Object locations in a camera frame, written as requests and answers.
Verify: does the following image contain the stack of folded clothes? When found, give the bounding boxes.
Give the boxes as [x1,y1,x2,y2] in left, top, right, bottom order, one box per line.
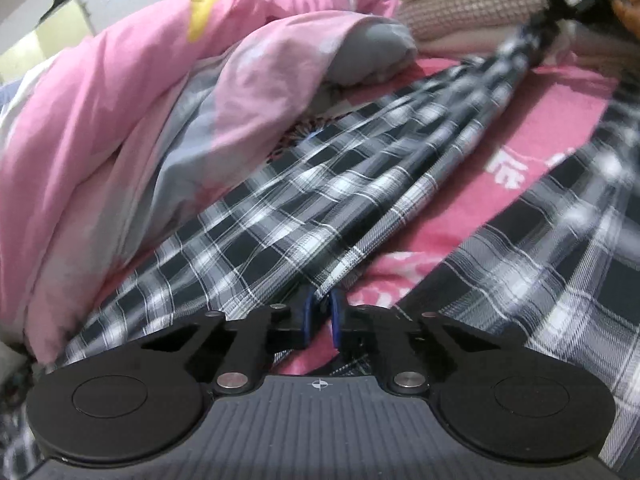
[375,0,640,68]

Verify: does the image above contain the pale yellow cabinet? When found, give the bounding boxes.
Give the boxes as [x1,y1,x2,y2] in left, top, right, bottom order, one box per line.
[0,0,93,81]

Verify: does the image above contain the person's right hand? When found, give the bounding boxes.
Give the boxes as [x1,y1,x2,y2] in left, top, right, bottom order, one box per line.
[612,0,640,41]

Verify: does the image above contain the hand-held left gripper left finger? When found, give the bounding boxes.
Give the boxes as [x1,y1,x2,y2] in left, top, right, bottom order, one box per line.
[140,287,318,395]

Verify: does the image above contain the pink floral bed sheet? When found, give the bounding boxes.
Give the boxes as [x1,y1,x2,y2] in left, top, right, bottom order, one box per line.
[270,55,621,376]

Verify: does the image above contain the black white plaid pants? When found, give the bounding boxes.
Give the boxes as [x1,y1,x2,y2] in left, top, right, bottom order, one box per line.
[0,20,640,480]

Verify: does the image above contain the pink floral quilt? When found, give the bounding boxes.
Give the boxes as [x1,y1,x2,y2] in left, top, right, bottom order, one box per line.
[0,0,418,361]

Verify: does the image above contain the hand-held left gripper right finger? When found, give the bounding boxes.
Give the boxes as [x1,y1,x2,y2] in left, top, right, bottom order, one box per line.
[327,287,503,395]

